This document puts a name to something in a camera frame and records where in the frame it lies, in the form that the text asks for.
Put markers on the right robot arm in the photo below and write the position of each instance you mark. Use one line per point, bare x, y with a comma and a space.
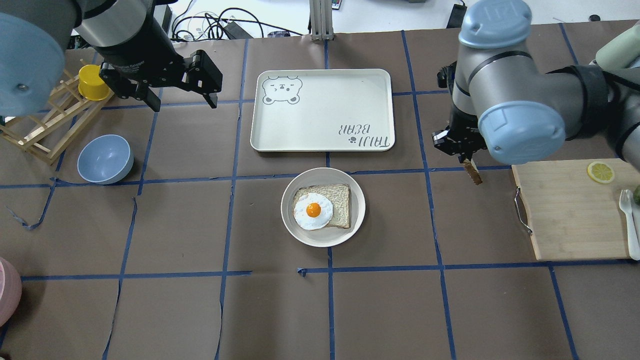
502, 103

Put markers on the fried egg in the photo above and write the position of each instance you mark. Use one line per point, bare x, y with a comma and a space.
313, 211

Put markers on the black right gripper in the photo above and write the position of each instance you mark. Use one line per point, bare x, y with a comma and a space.
462, 131

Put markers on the black power adapter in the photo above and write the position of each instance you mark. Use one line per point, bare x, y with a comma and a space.
233, 31

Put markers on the blue bowl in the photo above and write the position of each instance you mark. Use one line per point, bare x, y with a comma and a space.
105, 160

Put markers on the wooden cup rack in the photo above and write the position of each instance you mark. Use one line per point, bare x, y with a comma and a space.
48, 136

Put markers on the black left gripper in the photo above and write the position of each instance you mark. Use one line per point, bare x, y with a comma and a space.
136, 51

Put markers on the green avocado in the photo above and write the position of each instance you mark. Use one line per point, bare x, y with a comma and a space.
635, 195

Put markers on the bread slice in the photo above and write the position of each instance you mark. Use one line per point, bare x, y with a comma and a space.
474, 174
339, 195

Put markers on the white round plate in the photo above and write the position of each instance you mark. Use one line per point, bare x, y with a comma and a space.
326, 237

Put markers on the lemon slice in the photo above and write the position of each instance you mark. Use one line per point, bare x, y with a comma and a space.
600, 172

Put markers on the white plastic fork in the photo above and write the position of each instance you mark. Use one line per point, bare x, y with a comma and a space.
625, 205

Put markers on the pink bowl with ice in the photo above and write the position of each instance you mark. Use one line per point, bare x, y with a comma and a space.
10, 290

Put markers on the aluminium frame post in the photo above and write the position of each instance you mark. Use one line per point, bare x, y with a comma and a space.
321, 20

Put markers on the yellow cup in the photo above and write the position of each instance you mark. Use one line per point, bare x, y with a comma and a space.
91, 85

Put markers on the green cup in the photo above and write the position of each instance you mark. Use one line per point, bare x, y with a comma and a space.
622, 52

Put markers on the wooden cutting board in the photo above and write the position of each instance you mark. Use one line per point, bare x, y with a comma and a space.
571, 216

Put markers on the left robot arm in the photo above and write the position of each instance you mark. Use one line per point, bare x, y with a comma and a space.
35, 35

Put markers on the bread slice on plate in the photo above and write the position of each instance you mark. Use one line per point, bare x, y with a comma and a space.
339, 195

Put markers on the white bear tray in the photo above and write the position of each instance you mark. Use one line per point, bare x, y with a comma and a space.
323, 110

